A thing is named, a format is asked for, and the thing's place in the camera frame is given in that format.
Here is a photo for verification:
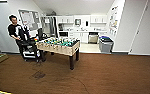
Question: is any person in black shirt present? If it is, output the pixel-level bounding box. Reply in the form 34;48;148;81
6;14;32;44

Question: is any white two-door sink cabinet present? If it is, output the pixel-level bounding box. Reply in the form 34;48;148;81
73;32;89;44

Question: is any wooden foosball table green field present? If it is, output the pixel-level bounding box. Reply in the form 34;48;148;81
35;37;81;71

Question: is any grey trash bin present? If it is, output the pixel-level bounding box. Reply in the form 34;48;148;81
99;40;115;54

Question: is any stainless steel refrigerator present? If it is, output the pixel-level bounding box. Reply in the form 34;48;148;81
42;15;58;38

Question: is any built-in black microwave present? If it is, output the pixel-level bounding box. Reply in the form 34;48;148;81
58;31;69;37

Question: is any green lid bin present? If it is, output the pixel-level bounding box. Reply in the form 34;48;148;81
99;38;114;43

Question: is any white door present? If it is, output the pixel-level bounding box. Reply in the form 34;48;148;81
129;0;150;56

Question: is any white wall cabinet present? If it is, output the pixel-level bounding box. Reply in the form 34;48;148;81
56;15;74;24
90;14;108;24

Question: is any large wall poster board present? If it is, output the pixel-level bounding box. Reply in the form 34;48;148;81
109;4;120;34

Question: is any blue lid recycling bin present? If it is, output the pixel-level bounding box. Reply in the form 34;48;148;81
99;35;111;41

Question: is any grey wall pin board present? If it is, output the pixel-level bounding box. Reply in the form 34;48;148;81
18;9;42;32

